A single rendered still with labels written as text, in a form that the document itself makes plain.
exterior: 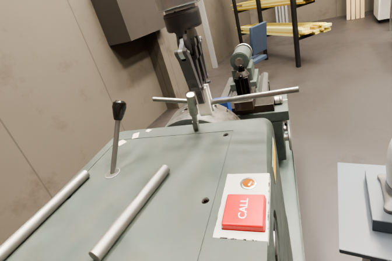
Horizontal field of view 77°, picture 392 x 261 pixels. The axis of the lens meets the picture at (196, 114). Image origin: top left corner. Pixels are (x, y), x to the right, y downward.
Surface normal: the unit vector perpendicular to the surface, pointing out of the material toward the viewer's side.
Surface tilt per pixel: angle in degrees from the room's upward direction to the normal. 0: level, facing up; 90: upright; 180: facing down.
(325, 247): 0
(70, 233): 0
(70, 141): 90
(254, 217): 0
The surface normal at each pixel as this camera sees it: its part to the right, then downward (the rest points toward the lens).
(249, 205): -0.26, -0.88
